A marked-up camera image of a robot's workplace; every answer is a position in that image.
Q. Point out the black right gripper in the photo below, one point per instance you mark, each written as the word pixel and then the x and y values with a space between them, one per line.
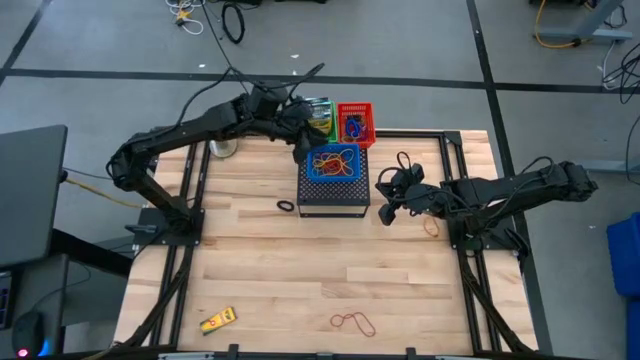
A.
pixel 425 197

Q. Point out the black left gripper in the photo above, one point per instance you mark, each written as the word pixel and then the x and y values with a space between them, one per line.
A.
pixel 300 122

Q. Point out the green plastic basket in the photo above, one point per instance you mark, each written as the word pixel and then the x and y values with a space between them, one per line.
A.
pixel 334 125

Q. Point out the yellow rubber band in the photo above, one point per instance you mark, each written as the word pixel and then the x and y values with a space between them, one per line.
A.
pixel 322 164
pixel 340 156
pixel 330 159

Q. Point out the red plastic basket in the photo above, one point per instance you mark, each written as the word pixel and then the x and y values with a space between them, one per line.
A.
pixel 344 112

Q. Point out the orange rubber band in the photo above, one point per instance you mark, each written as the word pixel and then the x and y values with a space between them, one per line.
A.
pixel 426 227
pixel 332 172
pixel 325 170

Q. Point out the blue plastic basket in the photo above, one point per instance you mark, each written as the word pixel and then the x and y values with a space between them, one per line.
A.
pixel 352 177

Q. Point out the purple coil wristband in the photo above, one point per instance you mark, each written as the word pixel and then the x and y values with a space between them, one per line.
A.
pixel 364 131

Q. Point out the small yellow crayon box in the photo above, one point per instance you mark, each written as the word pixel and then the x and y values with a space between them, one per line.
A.
pixel 218 321

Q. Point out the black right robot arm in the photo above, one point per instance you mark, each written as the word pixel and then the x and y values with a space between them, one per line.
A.
pixel 500 192

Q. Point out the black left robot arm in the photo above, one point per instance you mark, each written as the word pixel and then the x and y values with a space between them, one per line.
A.
pixel 175 132

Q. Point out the grey desk foot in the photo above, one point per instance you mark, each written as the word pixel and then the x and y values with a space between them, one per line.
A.
pixel 620 166

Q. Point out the grey desk leg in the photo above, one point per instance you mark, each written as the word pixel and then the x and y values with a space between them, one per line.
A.
pixel 595 22

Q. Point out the black perforated metal shelf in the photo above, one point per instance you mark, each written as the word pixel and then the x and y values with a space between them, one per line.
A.
pixel 330 195

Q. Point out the black coil wristband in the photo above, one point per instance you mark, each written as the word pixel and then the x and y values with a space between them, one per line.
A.
pixel 279 205

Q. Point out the white bulb lamp wooden base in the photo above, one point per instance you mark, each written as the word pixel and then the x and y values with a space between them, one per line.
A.
pixel 223 148

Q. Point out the blue storage bin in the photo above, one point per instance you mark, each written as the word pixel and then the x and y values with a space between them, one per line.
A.
pixel 635 330
pixel 627 255

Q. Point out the black computer mouse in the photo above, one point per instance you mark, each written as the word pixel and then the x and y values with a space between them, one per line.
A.
pixel 27 332

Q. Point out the black device with lights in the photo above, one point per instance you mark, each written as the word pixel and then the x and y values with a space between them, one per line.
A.
pixel 5 300

